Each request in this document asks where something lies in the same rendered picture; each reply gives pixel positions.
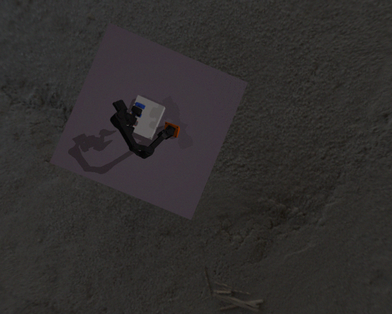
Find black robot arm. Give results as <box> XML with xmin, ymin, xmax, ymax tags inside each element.
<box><xmin>110</xmin><ymin>99</ymin><xmax>175</xmax><ymax>159</ymax></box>

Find light grey flat panel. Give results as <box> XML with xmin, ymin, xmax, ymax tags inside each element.
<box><xmin>133</xmin><ymin>95</ymin><xmax>165</xmax><ymax>140</ymax></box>

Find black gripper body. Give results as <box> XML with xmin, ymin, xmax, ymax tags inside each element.
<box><xmin>128</xmin><ymin>106</ymin><xmax>142</xmax><ymax>134</ymax></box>

